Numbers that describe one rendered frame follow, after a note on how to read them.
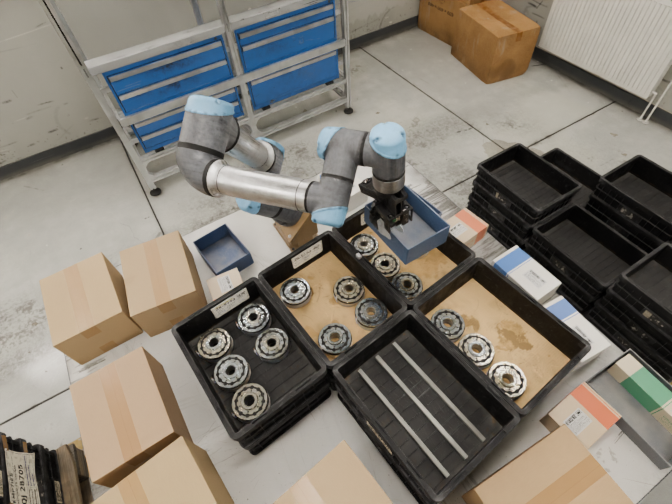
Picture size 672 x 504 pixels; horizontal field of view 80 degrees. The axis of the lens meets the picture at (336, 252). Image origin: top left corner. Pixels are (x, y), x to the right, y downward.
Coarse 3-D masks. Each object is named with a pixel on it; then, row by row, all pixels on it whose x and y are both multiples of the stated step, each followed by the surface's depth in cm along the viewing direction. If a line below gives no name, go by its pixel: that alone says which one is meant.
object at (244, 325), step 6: (246, 306) 130; (252, 306) 131; (258, 306) 130; (264, 306) 130; (240, 312) 129; (246, 312) 129; (264, 312) 129; (240, 318) 128; (264, 318) 128; (240, 324) 127; (246, 324) 126; (252, 324) 126; (258, 324) 126; (264, 324) 126; (246, 330) 125; (252, 330) 125; (258, 330) 125
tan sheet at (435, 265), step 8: (360, 232) 150; (368, 232) 150; (384, 248) 145; (432, 256) 142; (440, 256) 141; (400, 264) 140; (408, 264) 140; (416, 264) 140; (424, 264) 140; (432, 264) 140; (440, 264) 139; (448, 264) 139; (400, 272) 138; (416, 272) 138; (424, 272) 138; (432, 272) 138; (440, 272) 137; (424, 280) 136; (432, 280) 136; (424, 288) 134
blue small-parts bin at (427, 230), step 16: (368, 208) 115; (416, 208) 121; (368, 224) 120; (416, 224) 119; (432, 224) 117; (448, 224) 110; (384, 240) 115; (400, 240) 116; (416, 240) 116; (432, 240) 110; (400, 256) 111; (416, 256) 111
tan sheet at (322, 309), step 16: (304, 272) 141; (320, 272) 140; (336, 272) 140; (320, 288) 136; (320, 304) 133; (336, 304) 132; (304, 320) 130; (320, 320) 129; (336, 320) 129; (352, 320) 129; (352, 336) 125
